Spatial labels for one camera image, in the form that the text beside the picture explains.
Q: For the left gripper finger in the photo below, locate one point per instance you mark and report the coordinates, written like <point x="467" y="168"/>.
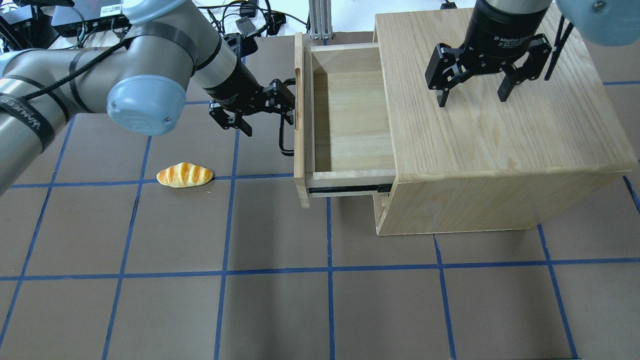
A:
<point x="229" y="121"/>
<point x="279" y="99"/>

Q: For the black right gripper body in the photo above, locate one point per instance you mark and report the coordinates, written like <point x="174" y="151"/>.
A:
<point x="501" y="31"/>

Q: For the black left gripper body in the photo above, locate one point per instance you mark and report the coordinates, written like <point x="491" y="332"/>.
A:
<point x="234" y="86"/>

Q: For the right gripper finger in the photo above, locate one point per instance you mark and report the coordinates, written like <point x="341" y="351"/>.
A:
<point x="539" y="51"/>
<point x="448" y="67"/>

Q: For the black drawer handle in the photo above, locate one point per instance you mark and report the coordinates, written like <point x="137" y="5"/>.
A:
<point x="285" y="135"/>

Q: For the wooden drawer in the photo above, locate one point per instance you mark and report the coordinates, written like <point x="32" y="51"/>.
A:
<point x="341" y="133"/>

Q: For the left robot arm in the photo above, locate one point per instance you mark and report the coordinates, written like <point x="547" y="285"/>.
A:
<point x="140" y="83"/>

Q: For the wooden drawer cabinet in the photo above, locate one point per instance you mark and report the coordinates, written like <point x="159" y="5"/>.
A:
<point x="479" y="164"/>

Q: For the toy bread loaf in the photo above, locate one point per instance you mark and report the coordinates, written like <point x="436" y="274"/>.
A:
<point x="184" y="175"/>

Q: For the aluminium frame post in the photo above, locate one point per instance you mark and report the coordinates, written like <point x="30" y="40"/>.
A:
<point x="320" y="20"/>

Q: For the black drawer slide rail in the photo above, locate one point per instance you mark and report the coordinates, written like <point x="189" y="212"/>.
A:
<point x="376" y="188"/>

